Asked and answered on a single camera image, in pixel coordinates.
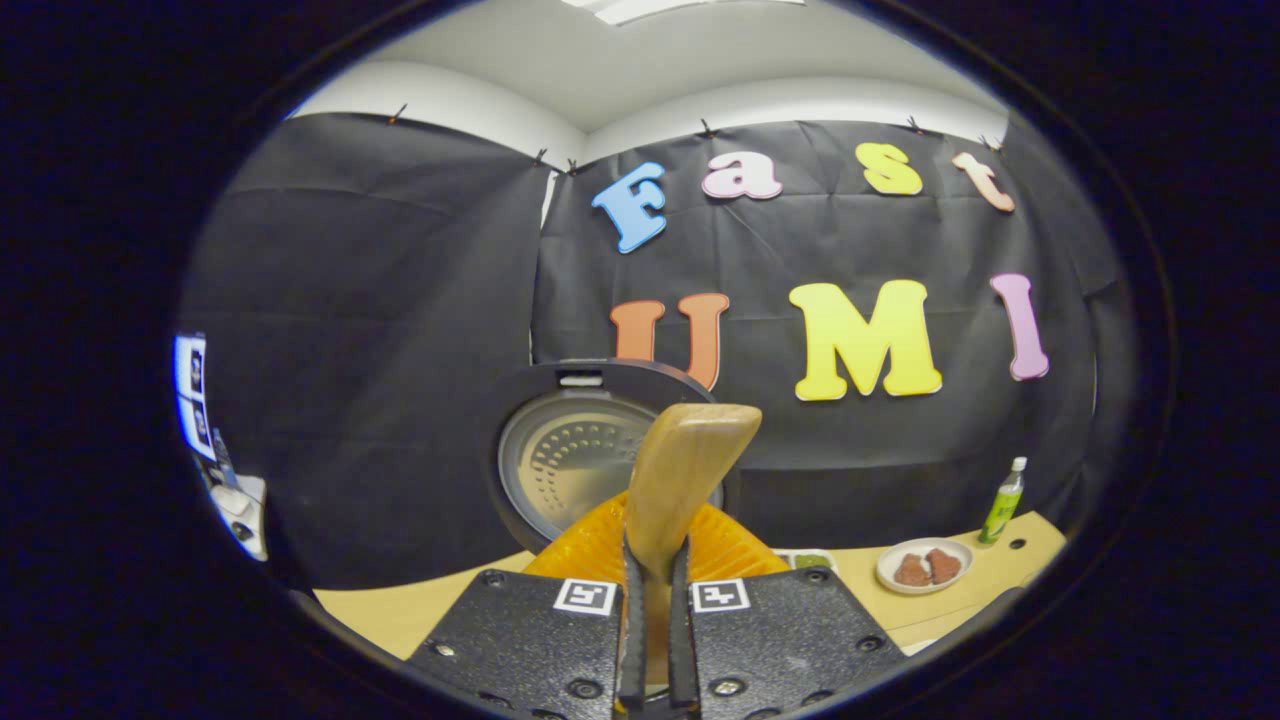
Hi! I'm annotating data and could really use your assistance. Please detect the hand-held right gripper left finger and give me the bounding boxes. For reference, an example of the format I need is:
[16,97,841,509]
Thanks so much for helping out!
[405,490,647,720]

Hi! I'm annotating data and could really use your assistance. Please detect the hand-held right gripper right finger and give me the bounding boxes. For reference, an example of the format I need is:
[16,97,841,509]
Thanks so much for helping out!
[668,500,907,720]

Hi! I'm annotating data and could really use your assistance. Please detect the wooden spoon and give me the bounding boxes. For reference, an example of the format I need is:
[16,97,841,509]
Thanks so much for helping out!
[624,403,764,691]

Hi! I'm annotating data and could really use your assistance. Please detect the black rice cooker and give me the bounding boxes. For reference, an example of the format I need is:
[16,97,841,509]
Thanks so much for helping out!
[484,358,743,561]

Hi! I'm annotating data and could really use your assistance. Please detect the white round plate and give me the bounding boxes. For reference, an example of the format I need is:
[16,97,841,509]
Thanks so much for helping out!
[876,537,975,596]

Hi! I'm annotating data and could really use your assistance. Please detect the green drink bottle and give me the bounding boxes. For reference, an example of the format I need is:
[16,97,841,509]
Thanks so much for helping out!
[978,457,1029,546]

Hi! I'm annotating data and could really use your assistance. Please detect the white side desk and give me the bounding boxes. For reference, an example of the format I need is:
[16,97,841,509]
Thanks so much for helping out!
[203,472,270,562]

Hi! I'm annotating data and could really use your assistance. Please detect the black backdrop cloth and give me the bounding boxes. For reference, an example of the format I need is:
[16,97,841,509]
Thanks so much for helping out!
[180,110,1141,591]

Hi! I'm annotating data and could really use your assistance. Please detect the large ceiling light panel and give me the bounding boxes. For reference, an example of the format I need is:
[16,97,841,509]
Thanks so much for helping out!
[560,0,806,27]

